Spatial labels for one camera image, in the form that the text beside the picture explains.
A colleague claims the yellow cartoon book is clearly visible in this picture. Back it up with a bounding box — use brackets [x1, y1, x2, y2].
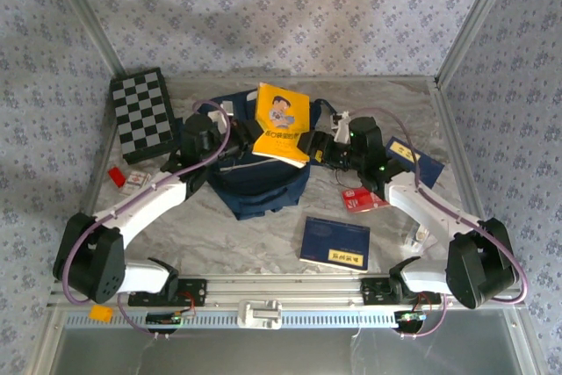
[250, 82, 311, 169]

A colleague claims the navy blue backpack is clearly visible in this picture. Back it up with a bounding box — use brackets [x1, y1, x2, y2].
[161, 90, 348, 221]

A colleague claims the red rectangular box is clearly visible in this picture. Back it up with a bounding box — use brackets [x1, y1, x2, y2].
[341, 186, 392, 215]

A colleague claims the navy book with yellow label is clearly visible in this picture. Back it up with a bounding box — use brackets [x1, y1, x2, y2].
[385, 137, 445, 190]
[299, 215, 371, 273]

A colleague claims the black grey chessboard box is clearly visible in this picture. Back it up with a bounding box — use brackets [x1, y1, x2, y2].
[108, 67, 184, 166]

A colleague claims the playing card box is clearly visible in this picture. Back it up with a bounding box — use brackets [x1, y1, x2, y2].
[121, 169, 152, 196]

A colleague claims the small red block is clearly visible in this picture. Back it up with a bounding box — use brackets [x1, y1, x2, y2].
[107, 166, 127, 188]

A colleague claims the clear plastic case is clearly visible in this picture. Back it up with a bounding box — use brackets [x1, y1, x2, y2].
[403, 223, 434, 249]

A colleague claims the white plastic latch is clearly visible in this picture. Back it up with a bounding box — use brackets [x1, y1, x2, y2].
[236, 299, 284, 330]

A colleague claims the right circuit board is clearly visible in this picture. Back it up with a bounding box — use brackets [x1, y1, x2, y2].
[393, 310, 427, 324]

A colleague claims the circuit board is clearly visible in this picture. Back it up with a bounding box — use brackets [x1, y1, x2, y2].
[393, 310, 427, 324]
[145, 311, 184, 327]

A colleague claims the left circuit board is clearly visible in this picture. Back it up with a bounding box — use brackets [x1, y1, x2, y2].
[145, 311, 184, 327]

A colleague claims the grey metal panel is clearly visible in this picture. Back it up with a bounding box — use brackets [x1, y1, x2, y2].
[47, 326, 528, 375]

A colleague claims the orange block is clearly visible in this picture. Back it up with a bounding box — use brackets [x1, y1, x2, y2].
[89, 305, 114, 322]

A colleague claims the aluminium back rail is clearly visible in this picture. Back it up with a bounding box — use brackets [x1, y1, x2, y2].
[164, 75, 438, 85]

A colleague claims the aluminium rail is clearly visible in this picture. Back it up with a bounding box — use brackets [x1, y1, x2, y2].
[59, 78, 126, 278]
[432, 78, 515, 275]
[47, 273, 526, 308]
[164, 75, 438, 85]

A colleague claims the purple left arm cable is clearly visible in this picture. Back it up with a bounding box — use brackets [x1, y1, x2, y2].
[63, 99, 233, 306]

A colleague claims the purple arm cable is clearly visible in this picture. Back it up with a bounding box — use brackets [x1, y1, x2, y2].
[349, 106, 530, 306]
[63, 99, 233, 306]

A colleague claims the aluminium right side rail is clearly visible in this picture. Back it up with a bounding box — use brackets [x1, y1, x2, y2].
[432, 78, 515, 275]

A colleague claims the aluminium left side rail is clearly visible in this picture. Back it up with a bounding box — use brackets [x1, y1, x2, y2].
[59, 78, 126, 278]

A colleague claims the aluminium front rail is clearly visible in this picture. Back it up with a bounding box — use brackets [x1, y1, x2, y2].
[47, 273, 526, 308]

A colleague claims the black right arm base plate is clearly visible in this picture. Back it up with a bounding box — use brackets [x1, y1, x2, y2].
[360, 278, 443, 306]

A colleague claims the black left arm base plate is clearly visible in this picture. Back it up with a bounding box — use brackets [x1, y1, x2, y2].
[127, 278, 208, 308]

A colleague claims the aluminium left corner post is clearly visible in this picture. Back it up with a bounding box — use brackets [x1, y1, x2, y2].
[41, 0, 128, 80]

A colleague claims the aluminium corner post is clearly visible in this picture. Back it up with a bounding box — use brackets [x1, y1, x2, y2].
[41, 0, 128, 80]
[434, 0, 523, 90]

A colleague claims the aluminium right corner post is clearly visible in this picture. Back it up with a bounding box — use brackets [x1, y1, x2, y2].
[434, 0, 523, 90]

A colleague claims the grey slotted cable duct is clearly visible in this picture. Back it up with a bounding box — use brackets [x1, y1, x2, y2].
[65, 311, 522, 330]

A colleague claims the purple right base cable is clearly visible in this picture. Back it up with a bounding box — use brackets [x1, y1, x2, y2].
[397, 291, 449, 340]

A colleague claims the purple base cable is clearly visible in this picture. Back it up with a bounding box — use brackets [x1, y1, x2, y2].
[116, 291, 197, 340]
[397, 291, 449, 340]

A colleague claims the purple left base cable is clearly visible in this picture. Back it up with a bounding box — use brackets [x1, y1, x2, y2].
[116, 291, 197, 340]

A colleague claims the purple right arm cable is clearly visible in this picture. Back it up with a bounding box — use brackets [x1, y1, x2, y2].
[349, 106, 530, 306]

